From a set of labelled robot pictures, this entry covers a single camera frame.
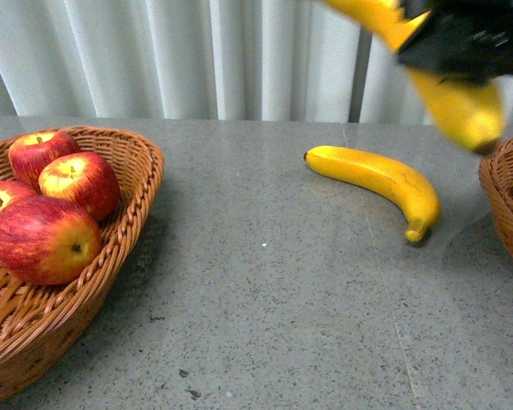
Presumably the brown wicker basket left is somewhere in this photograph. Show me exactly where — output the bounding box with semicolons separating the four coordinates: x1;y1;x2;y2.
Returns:
0;126;165;402

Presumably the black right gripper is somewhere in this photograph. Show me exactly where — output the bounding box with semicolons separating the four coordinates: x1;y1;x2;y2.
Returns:
397;1;513;84

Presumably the red yellow apple front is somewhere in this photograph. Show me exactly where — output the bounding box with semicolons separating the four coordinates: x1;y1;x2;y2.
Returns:
38;151;121;222

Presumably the yellow banana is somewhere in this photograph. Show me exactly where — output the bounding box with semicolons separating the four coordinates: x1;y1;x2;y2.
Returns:
304;145;441;243
326;0;506;156

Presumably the brown wicker basket right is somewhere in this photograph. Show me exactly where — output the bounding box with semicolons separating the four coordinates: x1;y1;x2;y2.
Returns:
478;138;513;258

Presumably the white pleated curtain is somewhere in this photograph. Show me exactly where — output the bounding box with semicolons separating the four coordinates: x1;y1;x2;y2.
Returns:
0;0;513;138

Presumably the brown wicker basket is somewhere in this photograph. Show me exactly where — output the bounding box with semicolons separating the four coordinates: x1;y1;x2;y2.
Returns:
0;126;165;402
478;138;513;258

